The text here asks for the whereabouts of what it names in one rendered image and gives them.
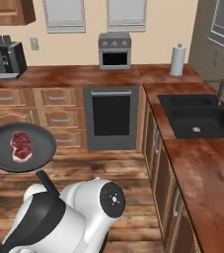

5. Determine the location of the black double sink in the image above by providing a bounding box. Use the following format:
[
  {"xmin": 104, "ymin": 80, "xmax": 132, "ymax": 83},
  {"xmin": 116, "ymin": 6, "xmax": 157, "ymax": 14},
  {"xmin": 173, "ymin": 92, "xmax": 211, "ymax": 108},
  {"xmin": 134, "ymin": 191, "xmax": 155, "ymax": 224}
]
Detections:
[{"xmin": 157, "ymin": 94, "xmax": 224, "ymax": 140}]

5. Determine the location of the grey wall socket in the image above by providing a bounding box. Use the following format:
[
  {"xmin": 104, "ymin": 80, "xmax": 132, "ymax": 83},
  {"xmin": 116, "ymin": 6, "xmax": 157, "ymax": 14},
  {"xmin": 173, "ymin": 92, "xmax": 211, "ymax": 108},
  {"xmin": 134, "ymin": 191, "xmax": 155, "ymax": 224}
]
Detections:
[{"xmin": 30, "ymin": 37, "xmax": 40, "ymax": 51}]

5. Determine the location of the white paper towel roll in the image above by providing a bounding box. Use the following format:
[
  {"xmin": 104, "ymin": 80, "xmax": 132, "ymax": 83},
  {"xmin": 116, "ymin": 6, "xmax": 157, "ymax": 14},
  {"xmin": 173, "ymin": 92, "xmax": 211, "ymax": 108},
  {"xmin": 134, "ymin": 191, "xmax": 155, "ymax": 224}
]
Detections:
[{"xmin": 169, "ymin": 42, "xmax": 187, "ymax": 78}]

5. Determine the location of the grey toaster oven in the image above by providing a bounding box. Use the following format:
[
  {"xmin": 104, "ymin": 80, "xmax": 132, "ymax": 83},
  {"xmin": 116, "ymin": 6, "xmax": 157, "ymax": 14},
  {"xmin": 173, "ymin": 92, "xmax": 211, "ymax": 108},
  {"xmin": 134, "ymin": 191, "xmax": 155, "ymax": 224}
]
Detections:
[{"xmin": 98, "ymin": 32, "xmax": 133, "ymax": 71}]

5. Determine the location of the wooden base cupboard run with drawers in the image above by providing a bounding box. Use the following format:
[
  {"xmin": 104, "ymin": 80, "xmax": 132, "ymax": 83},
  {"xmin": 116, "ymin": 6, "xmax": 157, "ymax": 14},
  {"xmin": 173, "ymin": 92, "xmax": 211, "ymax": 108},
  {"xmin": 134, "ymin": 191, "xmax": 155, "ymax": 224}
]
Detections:
[{"xmin": 0, "ymin": 86, "xmax": 88, "ymax": 151}]

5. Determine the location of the grey wall switch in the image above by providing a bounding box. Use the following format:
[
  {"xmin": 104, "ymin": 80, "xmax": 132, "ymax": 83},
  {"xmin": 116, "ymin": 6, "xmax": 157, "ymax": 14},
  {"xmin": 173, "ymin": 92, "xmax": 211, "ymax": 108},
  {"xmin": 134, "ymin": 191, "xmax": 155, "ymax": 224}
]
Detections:
[{"xmin": 213, "ymin": 48, "xmax": 222, "ymax": 67}]

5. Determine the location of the black frying pan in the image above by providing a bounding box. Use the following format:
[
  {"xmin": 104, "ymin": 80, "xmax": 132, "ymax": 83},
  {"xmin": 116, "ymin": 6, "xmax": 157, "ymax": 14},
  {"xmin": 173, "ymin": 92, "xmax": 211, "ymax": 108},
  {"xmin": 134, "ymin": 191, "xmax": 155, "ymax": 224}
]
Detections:
[{"xmin": 0, "ymin": 122, "xmax": 61, "ymax": 199}]

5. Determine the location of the raw red steak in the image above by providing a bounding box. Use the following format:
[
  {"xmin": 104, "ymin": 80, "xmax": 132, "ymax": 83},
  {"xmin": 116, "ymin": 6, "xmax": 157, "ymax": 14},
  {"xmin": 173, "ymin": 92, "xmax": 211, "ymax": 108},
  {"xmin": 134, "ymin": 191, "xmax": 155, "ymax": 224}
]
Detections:
[{"xmin": 10, "ymin": 130, "xmax": 34, "ymax": 163}]

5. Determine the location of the dark grey tap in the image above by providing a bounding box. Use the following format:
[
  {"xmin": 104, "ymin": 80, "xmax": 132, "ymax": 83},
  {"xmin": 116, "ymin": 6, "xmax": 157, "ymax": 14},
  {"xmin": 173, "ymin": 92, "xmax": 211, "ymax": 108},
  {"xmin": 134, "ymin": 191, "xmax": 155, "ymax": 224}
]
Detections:
[{"xmin": 203, "ymin": 78, "xmax": 224, "ymax": 107}]

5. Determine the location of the black coffee machine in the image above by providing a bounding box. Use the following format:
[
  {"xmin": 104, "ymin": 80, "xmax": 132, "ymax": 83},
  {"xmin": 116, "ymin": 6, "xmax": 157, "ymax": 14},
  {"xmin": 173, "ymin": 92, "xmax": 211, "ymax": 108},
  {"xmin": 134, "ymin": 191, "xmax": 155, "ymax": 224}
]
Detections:
[{"xmin": 0, "ymin": 34, "xmax": 29, "ymax": 80}]

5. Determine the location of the wooden base cupboard run under sink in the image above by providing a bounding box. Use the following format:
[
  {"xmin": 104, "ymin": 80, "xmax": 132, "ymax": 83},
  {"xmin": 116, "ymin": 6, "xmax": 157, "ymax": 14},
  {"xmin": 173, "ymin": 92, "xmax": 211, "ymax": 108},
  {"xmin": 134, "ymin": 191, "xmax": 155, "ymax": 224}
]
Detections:
[{"xmin": 141, "ymin": 95, "xmax": 202, "ymax": 253}]

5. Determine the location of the wooden wall cupboard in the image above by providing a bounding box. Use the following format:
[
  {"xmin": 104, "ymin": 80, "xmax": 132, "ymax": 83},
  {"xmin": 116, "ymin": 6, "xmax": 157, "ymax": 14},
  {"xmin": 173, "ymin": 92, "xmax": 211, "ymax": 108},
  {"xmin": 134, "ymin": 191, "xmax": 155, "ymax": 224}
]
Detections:
[{"xmin": 0, "ymin": 0, "xmax": 37, "ymax": 27}]

